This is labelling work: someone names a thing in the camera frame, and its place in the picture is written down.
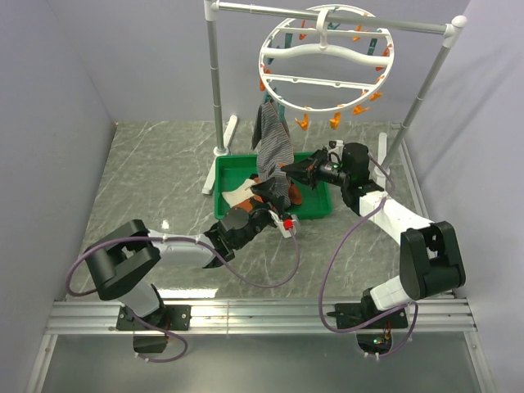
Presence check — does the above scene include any grey striped boxer underwear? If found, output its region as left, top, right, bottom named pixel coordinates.
left=251, top=102, right=294, bottom=209

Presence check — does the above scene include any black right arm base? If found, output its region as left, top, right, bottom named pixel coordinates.
left=327, top=303, right=409, bottom=330

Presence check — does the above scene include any green plastic tray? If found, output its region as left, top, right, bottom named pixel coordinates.
left=214, top=155, right=332, bottom=219

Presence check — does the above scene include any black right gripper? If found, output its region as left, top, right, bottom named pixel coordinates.
left=281, top=147, right=350, bottom=191

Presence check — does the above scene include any orange white underwear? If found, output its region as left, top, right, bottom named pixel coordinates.
left=220, top=174, right=304, bottom=211

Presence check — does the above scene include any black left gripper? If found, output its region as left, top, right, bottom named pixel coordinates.
left=235, top=177, right=286, bottom=250

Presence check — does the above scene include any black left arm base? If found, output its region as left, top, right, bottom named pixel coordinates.
left=115, top=305, right=192, bottom=332

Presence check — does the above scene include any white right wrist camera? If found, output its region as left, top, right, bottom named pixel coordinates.
left=327, top=140, right=344, bottom=156

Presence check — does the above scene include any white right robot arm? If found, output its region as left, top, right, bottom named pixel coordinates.
left=282, top=142, right=466, bottom=328

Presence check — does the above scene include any white grey drying rack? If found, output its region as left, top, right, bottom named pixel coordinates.
left=200, top=0, right=468, bottom=196

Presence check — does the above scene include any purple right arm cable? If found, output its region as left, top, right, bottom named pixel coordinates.
left=318, top=153, right=419, bottom=359

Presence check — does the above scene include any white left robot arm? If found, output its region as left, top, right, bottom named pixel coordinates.
left=86, top=179, right=295, bottom=329

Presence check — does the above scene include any aluminium mounting rail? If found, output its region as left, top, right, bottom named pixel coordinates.
left=44, top=296, right=477, bottom=335

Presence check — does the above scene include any white round clip hanger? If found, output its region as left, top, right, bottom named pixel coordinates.
left=259, top=4, right=395, bottom=114

